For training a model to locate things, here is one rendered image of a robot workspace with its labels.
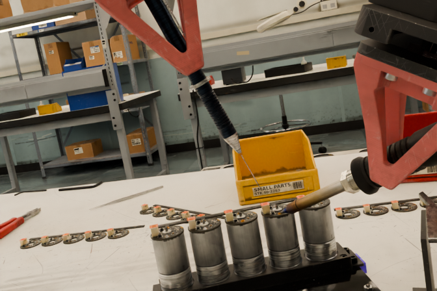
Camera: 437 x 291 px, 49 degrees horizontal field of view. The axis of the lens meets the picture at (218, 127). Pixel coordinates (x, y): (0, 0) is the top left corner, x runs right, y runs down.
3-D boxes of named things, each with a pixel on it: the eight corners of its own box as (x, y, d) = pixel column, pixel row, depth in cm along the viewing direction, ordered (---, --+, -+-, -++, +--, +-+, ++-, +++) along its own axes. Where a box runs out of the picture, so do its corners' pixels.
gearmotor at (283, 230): (307, 275, 36) (296, 210, 35) (275, 282, 36) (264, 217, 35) (298, 262, 38) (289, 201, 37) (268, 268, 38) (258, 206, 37)
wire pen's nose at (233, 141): (231, 155, 35) (222, 138, 35) (244, 147, 35) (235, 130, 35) (235, 158, 34) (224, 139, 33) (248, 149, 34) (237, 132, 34)
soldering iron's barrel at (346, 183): (289, 223, 34) (363, 191, 30) (278, 202, 34) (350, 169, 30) (299, 215, 35) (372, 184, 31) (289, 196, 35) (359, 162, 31)
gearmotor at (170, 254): (196, 299, 35) (183, 233, 34) (163, 306, 35) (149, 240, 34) (194, 283, 38) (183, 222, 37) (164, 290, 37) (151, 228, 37)
